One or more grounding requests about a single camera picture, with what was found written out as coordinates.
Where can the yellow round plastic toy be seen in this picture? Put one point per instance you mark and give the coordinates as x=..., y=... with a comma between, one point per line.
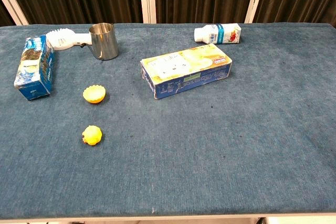
x=92, y=135

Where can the blue table cloth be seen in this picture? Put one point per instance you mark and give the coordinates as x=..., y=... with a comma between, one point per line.
x=168, y=129

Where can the blue yellow socket box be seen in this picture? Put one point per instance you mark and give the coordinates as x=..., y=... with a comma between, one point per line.
x=183, y=70

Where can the yellow scalloped cup shell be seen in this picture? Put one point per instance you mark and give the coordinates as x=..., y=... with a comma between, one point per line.
x=94, y=95

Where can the white drink bottle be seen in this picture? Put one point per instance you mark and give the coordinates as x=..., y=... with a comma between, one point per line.
x=218, y=33

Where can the stainless steel cup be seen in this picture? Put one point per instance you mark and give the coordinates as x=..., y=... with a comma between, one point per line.
x=104, y=42

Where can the white dish brush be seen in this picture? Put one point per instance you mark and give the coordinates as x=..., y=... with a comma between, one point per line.
x=61, y=40

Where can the blue snack box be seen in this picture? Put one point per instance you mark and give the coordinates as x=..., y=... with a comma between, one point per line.
x=35, y=68

